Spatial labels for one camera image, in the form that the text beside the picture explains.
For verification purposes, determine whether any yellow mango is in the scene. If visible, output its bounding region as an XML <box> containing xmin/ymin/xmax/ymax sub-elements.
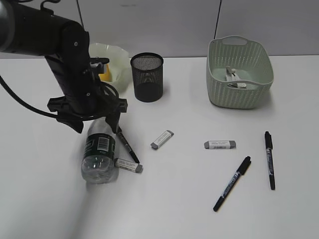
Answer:
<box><xmin>98</xmin><ymin>63</ymin><xmax>112</xmax><ymax>82</ymax></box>

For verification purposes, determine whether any black cable left wall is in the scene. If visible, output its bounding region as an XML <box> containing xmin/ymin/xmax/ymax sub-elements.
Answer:
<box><xmin>75</xmin><ymin>0</ymin><xmax>87</xmax><ymax>28</ymax></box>

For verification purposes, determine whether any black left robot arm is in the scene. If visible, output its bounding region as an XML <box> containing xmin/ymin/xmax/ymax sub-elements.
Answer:
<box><xmin>0</xmin><ymin>0</ymin><xmax>128</xmax><ymax>134</ymax></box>

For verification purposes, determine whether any black marker pen slanted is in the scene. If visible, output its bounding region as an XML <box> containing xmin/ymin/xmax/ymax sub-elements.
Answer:
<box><xmin>213</xmin><ymin>156</ymin><xmax>251</xmax><ymax>212</ymax></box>

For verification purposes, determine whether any white waste paper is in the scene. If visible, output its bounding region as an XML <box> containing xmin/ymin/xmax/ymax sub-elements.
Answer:
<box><xmin>225</xmin><ymin>66</ymin><xmax>247</xmax><ymax>89</ymax></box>

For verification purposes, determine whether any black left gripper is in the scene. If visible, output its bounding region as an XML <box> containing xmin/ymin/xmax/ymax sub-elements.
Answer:
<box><xmin>45</xmin><ymin>54</ymin><xmax>128</xmax><ymax>134</ymax></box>

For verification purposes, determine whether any black marker pen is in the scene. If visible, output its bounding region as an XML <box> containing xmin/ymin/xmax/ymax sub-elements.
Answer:
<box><xmin>264</xmin><ymin>131</ymin><xmax>275</xmax><ymax>190</ymax></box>
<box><xmin>116</xmin><ymin>127</ymin><xmax>140</xmax><ymax>164</ymax></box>

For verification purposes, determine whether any grey eraser near bottle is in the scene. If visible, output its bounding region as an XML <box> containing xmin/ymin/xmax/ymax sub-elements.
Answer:
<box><xmin>115</xmin><ymin>158</ymin><xmax>143</xmax><ymax>173</ymax></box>

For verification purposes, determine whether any black cable right wall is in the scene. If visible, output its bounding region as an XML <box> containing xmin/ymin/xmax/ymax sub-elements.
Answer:
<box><xmin>213</xmin><ymin>0</ymin><xmax>223</xmax><ymax>40</ymax></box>

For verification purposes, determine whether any clear water bottle green label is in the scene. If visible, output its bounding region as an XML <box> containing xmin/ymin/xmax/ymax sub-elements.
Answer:
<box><xmin>81</xmin><ymin>118</ymin><xmax>118</xmax><ymax>184</ymax></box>

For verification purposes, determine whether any black mesh pen holder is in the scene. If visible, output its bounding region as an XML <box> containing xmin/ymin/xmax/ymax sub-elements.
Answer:
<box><xmin>130</xmin><ymin>52</ymin><xmax>164</xmax><ymax>103</ymax></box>

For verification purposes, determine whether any pale green woven basket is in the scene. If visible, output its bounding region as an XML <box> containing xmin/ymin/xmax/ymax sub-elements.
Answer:
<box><xmin>206</xmin><ymin>36</ymin><xmax>274</xmax><ymax>110</ymax></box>

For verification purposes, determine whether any grey eraser right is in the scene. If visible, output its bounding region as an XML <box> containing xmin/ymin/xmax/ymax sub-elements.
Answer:
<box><xmin>204</xmin><ymin>140</ymin><xmax>236</xmax><ymax>149</ymax></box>

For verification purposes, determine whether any black cable wall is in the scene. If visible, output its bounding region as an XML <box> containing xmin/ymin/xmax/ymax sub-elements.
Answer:
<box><xmin>213</xmin><ymin>0</ymin><xmax>223</xmax><ymax>40</ymax></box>
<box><xmin>75</xmin><ymin>0</ymin><xmax>87</xmax><ymax>28</ymax></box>

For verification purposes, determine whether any pale green ruffled plate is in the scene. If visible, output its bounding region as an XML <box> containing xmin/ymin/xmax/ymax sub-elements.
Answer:
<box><xmin>89</xmin><ymin>43</ymin><xmax>132</xmax><ymax>93</ymax></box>

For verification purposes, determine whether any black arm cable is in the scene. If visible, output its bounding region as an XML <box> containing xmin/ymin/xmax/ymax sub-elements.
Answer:
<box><xmin>0</xmin><ymin>75</ymin><xmax>59</xmax><ymax>118</ymax></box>

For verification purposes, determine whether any grey eraser centre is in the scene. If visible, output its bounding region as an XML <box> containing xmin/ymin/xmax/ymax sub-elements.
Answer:
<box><xmin>151</xmin><ymin>130</ymin><xmax>174</xmax><ymax>150</ymax></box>

